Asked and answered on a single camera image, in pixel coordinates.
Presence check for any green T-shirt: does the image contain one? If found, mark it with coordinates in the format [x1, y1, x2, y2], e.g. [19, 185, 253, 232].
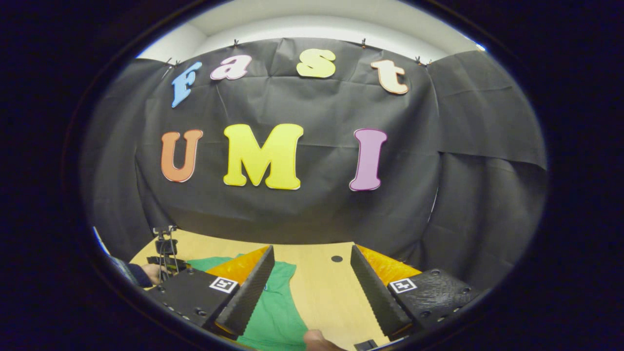
[187, 253, 309, 351]

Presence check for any black backdrop cloth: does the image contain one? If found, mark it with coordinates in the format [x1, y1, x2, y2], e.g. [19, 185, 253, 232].
[80, 38, 547, 293]

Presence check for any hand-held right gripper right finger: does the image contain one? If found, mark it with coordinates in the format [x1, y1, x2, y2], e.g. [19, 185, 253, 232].
[350, 245, 481, 337]

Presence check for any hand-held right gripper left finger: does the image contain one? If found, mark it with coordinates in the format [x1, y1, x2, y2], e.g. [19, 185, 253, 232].
[145, 245, 276, 337]

